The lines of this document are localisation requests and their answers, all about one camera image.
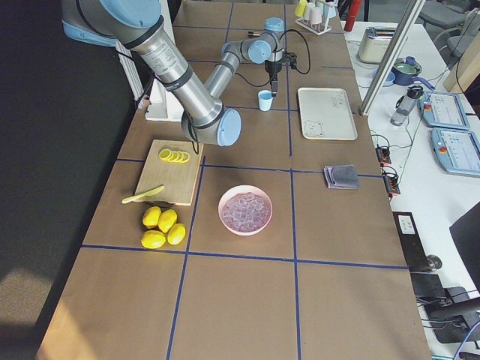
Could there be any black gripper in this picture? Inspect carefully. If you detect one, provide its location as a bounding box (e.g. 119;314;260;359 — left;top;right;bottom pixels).
265;61;282;96

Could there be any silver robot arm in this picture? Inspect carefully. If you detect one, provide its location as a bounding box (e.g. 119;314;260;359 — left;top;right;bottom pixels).
61;1;286;146

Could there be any light blue plastic cup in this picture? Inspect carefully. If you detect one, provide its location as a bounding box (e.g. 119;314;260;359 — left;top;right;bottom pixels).
257;90;273;112

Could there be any pink cup on rack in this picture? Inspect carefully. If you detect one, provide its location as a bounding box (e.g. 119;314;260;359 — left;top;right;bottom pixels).
308;7;323;26

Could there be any yellow-green cup on rack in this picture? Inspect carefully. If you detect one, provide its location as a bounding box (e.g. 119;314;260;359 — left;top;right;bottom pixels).
294;0;308;18

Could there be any pink bowl of ice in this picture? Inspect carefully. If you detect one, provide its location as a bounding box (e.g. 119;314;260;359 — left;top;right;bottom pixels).
217;185;273;236

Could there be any cream bear tray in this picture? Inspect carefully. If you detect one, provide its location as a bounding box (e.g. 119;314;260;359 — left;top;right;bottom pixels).
297;87;358;141

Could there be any grey folded cloth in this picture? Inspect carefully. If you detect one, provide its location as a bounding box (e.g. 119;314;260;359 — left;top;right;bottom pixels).
324;164;359;190

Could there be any cream toaster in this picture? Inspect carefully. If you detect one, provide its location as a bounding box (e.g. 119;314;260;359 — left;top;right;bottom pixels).
358;27;396;64

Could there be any lemon slices row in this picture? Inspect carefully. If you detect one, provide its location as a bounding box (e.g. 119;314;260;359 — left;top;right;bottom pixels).
158;148;190;164

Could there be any red bottle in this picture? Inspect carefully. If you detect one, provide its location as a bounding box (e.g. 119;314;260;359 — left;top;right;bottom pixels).
343;0;362;32

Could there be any wooden cutting board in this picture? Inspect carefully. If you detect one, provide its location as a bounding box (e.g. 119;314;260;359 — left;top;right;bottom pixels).
134;139;203;206

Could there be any clear water bottle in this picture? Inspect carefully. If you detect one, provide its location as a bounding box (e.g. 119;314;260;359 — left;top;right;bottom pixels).
390;85;424;126

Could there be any blue pot with lid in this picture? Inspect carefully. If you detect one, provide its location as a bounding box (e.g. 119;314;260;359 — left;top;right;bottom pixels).
391;56;435;90

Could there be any black power strip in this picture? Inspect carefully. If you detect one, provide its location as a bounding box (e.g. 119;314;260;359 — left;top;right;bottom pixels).
375;145;401;200

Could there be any yellow-green plastic knife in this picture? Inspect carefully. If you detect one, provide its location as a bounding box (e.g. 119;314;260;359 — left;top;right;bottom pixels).
121;185;164;204

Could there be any yellow lemon back right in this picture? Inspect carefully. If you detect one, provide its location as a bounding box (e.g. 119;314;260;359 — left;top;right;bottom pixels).
157;209;178;233

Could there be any yellow lemon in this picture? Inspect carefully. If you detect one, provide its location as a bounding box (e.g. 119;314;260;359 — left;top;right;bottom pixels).
166;223;187;245
157;209;178;233
142;206;162;229
140;229;167;249

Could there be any upper teach pendant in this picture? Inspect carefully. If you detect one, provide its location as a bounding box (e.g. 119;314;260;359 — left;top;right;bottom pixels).
418;91;470;131

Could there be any teach pendant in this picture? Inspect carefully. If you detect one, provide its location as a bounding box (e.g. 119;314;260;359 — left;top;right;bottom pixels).
430;127;479;177
418;91;470;131

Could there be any yellow lemon front right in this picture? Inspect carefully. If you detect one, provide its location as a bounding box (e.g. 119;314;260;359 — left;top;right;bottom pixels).
166;223;187;245

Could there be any yellow lemon back left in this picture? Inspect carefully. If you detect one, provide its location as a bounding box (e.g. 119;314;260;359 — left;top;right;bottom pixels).
142;206;162;229

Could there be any yellow lemon front left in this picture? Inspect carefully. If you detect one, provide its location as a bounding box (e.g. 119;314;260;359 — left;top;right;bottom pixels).
140;229;167;249

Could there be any lower teach pendant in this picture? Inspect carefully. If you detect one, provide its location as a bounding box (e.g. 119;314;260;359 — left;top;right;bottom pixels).
430;127;479;177

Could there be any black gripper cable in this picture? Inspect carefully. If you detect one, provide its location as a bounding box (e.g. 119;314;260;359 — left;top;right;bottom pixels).
234;28;312;89

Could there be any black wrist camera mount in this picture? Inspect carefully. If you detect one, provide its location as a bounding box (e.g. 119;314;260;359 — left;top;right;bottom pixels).
282;52;297;70

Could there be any white wire cup rack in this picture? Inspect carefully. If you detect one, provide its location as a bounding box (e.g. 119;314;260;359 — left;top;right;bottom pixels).
295;0;338;35

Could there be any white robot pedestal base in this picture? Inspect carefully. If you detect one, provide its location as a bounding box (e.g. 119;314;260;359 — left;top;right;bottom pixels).
145;80;184;122

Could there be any aluminium frame post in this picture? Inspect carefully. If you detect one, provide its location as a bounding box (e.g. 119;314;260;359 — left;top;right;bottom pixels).
359;0;426;116

